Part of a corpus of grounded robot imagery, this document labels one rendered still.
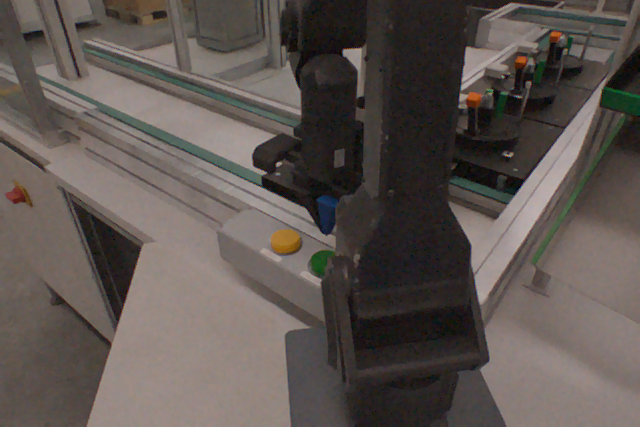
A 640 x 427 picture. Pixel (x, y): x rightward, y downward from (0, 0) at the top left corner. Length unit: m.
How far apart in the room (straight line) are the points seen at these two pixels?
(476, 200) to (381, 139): 0.58
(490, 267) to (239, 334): 0.34
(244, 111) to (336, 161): 0.62
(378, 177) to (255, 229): 0.43
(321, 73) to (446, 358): 0.25
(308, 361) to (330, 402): 0.04
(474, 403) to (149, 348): 0.44
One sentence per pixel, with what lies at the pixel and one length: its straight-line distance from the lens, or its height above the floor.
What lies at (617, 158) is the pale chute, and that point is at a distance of 0.63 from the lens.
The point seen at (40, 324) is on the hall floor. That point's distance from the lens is 2.06.
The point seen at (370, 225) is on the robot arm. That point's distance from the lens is 0.24.
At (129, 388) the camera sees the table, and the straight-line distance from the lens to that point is 0.64.
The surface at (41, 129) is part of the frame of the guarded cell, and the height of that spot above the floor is 0.91.
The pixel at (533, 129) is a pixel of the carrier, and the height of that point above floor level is 0.97.
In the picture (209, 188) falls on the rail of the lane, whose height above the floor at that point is 0.95.
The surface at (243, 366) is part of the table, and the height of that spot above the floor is 0.86.
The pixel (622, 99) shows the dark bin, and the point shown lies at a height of 1.20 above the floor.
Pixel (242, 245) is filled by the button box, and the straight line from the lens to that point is 0.64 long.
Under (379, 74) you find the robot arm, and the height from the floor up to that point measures 1.29.
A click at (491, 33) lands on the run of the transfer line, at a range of 1.87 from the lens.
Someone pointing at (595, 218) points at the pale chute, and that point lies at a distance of 0.61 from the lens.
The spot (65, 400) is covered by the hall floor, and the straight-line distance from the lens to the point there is 1.79.
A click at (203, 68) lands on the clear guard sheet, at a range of 1.23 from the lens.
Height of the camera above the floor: 1.37
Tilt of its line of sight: 34 degrees down
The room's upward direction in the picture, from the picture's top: straight up
